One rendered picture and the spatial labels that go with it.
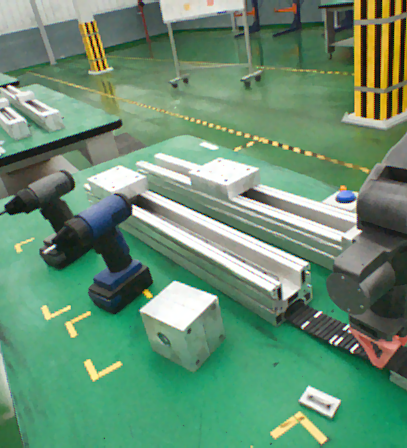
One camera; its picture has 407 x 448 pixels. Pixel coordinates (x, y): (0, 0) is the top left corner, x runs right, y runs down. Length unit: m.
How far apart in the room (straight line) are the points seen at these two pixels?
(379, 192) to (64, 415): 0.57
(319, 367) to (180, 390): 0.22
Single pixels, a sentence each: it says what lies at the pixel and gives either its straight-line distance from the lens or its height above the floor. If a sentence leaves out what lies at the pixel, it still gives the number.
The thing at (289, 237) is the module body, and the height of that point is 0.82.
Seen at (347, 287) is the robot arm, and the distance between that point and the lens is 0.52.
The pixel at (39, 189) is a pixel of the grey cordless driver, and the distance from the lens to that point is 1.06.
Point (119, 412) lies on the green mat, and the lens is 0.74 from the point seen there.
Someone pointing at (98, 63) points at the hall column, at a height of 0.21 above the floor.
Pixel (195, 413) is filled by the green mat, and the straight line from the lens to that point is 0.70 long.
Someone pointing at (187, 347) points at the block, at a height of 0.84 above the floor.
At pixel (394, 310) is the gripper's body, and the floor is 0.92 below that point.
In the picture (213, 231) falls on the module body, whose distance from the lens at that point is 0.94.
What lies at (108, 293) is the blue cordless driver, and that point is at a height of 0.83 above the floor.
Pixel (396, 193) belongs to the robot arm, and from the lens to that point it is 0.53.
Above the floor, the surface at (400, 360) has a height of 0.81.
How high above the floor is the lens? 1.33
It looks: 29 degrees down
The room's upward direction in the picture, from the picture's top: 12 degrees counter-clockwise
